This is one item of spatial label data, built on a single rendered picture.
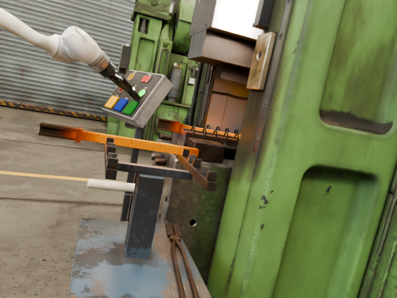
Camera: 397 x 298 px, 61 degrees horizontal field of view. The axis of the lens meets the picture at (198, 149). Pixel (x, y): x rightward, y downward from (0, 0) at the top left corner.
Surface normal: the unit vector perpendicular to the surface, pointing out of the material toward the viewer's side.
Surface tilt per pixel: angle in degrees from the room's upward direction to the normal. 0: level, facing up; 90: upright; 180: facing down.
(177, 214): 90
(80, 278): 0
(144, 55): 89
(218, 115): 90
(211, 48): 90
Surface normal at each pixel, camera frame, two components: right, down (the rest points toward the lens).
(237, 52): 0.29, 0.20
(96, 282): 0.20, -0.97
